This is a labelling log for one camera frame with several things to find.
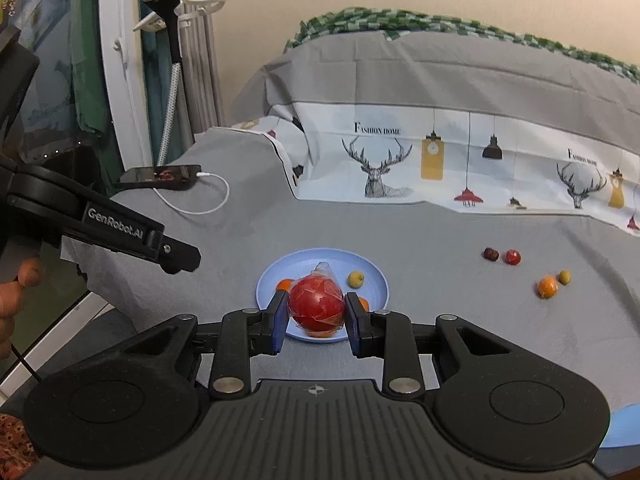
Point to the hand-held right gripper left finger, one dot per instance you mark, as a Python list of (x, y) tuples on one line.
[(280, 327)]

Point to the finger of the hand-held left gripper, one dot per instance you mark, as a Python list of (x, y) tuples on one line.
[(180, 255)]

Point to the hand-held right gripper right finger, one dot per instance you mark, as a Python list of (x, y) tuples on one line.
[(352, 327)]

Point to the bare mandarin orange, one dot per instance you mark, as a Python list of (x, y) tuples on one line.
[(364, 304), (283, 285)]

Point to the plastic-wrapped red fruit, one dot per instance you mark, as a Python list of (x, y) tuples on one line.
[(513, 257), (315, 305)]

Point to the small green fruit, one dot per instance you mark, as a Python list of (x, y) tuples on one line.
[(565, 276), (355, 278)]

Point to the blue plastic plate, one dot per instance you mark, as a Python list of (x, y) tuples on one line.
[(300, 265)]

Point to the dark red jujube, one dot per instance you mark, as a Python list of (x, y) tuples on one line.
[(490, 254)]

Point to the person's left hand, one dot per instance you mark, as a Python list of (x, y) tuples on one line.
[(30, 271)]

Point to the black smartphone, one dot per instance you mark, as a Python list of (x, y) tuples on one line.
[(150, 176)]

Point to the green hanging clothing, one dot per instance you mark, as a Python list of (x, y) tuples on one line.
[(90, 85)]

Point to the teal hanging cloth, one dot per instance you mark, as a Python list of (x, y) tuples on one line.
[(150, 85)]

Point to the grey curtain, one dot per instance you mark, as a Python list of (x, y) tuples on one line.
[(200, 85)]

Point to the orange floral clothing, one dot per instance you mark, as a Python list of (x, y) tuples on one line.
[(15, 445)]

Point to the grey quilt with deer print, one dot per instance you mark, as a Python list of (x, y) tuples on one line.
[(450, 70)]

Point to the light blue cloth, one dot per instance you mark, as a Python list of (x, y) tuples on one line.
[(625, 425)]

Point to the green checkered blanket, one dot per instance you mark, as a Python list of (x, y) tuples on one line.
[(375, 17)]

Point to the white round frame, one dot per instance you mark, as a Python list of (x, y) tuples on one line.
[(125, 85)]

